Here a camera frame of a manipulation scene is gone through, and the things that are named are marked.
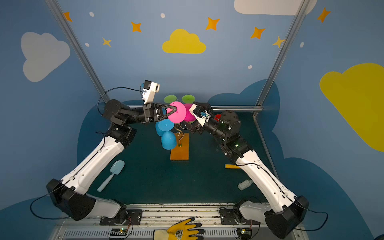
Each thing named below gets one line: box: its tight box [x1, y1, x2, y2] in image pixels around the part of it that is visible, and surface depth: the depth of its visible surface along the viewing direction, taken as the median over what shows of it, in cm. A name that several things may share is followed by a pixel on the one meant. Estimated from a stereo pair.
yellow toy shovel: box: [225, 164, 241, 169], surface depth 93 cm
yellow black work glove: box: [153, 217, 205, 240], surface depth 70 cm
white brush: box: [237, 179, 254, 191], surface depth 86 cm
